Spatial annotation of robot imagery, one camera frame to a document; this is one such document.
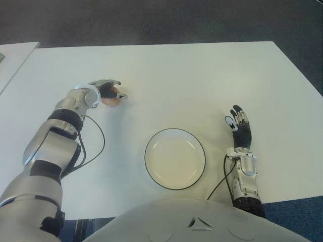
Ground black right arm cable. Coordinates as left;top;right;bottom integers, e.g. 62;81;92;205
207;154;240;202

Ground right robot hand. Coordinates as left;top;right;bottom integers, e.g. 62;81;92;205
223;104;253;150

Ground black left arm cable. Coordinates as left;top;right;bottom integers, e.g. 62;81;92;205
60;114;105;177

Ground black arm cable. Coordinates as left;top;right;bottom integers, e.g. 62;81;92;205
207;154;240;202
60;114;105;177

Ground grey robot torso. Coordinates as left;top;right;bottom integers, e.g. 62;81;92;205
83;198;315;242

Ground white plate black rim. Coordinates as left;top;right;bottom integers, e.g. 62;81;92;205
144;128;206;191

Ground red yellow apple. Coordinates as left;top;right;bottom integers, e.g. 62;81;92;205
100;85;121;107

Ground white side table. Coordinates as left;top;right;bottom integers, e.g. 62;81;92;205
0;41;41;97

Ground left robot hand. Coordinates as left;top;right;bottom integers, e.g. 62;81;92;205
87;79;128;100

